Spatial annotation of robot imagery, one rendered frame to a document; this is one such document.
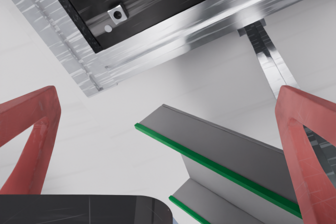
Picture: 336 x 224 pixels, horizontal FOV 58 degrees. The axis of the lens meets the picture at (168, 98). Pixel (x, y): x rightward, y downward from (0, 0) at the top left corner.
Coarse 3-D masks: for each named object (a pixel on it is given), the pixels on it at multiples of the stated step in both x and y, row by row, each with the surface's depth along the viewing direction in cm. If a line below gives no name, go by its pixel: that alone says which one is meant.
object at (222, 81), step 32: (0, 0) 43; (320, 0) 40; (32, 32) 45; (288, 32) 43; (320, 32) 43; (160, 64) 47; (192, 64) 47; (224, 64) 46; (256, 64) 46; (288, 64) 46; (320, 64) 46; (96, 96) 51; (128, 96) 50; (160, 96) 50; (192, 96) 50; (224, 96) 50; (256, 96) 49; (320, 96) 49; (128, 128) 54; (256, 128) 53; (128, 160) 59; (160, 160) 58; (160, 192) 64
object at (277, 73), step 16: (240, 32) 43; (256, 32) 36; (256, 48) 33; (272, 48) 31; (272, 64) 29; (272, 80) 27; (288, 80) 26; (304, 128) 21; (320, 144) 19; (320, 160) 19
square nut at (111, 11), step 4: (116, 4) 31; (120, 4) 30; (112, 8) 30; (116, 8) 30; (120, 8) 30; (124, 8) 31; (108, 12) 30; (112, 12) 30; (124, 12) 30; (112, 16) 31; (116, 16) 31; (120, 16) 31; (124, 16) 31; (128, 16) 31; (116, 20) 31; (120, 20) 31
